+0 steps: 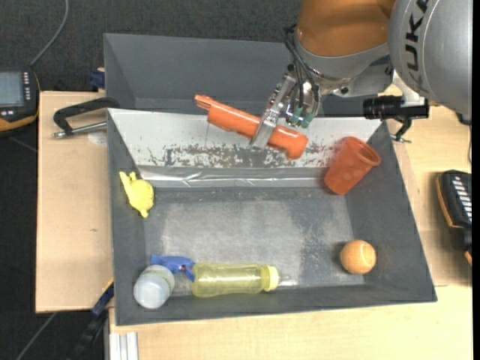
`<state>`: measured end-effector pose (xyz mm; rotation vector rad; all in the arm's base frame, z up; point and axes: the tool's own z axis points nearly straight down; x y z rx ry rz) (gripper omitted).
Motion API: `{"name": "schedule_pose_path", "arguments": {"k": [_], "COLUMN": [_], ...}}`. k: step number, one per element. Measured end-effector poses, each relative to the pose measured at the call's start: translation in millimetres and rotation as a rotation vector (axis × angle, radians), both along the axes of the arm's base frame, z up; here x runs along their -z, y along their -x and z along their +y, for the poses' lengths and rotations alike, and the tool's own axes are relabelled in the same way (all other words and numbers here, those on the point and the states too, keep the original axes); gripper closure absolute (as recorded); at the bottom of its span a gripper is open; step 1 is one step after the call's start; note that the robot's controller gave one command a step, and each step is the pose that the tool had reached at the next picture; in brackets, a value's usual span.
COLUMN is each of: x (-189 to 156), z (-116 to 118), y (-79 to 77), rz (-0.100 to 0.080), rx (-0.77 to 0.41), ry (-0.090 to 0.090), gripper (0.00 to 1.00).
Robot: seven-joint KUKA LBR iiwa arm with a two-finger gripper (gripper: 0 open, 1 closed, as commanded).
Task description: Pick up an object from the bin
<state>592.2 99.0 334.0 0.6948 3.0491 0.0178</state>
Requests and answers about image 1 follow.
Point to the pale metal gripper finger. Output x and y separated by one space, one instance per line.
264 133

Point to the orange hand tool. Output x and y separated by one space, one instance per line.
228 118

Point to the orange plastic cup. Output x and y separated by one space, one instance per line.
348 167

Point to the grey metal bin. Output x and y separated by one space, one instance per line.
240 231

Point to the yellow toy animal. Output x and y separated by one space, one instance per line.
139 195

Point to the yellow clear plastic bottle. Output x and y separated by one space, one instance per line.
225 279

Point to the orange ball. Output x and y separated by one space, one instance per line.
358 257

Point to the white spray bottle blue trigger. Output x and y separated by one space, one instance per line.
152 287

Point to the pale wood board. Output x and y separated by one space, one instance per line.
71 208

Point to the black cylinder on white bracket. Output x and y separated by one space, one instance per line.
386 107

